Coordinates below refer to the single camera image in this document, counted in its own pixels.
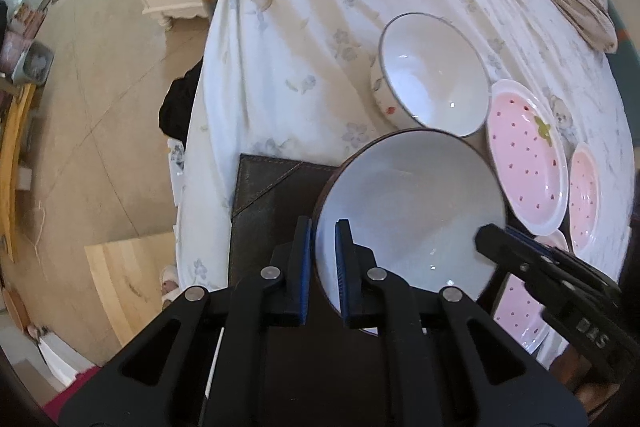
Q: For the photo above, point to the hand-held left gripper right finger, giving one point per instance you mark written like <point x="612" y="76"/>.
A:
<point x="344" y="277"/>

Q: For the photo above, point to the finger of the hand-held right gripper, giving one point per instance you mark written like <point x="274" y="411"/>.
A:
<point x="492" y="239"/>
<point x="540" y="244"/>

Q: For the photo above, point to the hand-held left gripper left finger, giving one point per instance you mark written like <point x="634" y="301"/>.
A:
<point x="301" y="277"/>

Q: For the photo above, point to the pink strawberry plate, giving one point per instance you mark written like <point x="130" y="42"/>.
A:
<point x="525" y="167"/>
<point x="560" y="238"/>
<point x="515" y="312"/>
<point x="582" y="197"/>

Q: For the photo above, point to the brown-rimmed white bowl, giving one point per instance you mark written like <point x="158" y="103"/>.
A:
<point x="415" y="207"/>

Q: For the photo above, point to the blue-rimmed white bowl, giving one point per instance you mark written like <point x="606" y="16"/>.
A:
<point x="430" y="72"/>

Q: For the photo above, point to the dark brown leather mat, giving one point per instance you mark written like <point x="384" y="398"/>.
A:
<point x="265" y="207"/>

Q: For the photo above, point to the white slipper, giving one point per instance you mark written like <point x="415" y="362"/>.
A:
<point x="167" y="282"/>

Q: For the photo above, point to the white printed bag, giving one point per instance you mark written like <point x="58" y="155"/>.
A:
<point x="175" y="162"/>

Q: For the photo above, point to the light wooden board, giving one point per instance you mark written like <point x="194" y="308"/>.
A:
<point x="130" y="277"/>

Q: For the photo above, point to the black cloth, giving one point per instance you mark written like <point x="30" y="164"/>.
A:
<point x="177" y="107"/>

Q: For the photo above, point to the white papers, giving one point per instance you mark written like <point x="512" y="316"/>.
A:
<point x="57" y="357"/>

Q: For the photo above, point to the red cloth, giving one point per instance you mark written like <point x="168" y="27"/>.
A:
<point x="62" y="402"/>

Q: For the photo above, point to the yellow wooden furniture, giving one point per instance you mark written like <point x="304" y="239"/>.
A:
<point x="12" y="157"/>

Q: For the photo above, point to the grey bin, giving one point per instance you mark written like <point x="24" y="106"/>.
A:
<point x="35" y="64"/>

